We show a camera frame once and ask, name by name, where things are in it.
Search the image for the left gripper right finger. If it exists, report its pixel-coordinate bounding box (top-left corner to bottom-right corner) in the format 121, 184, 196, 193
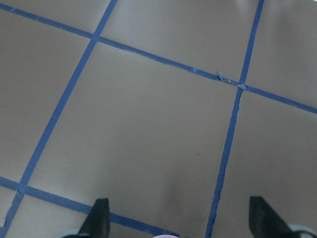
249, 196, 297, 238

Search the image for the pink mesh cup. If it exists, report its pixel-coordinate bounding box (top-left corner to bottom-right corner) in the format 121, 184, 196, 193
153, 234, 179, 238

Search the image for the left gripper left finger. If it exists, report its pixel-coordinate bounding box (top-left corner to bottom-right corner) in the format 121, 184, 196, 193
76, 198, 110, 238

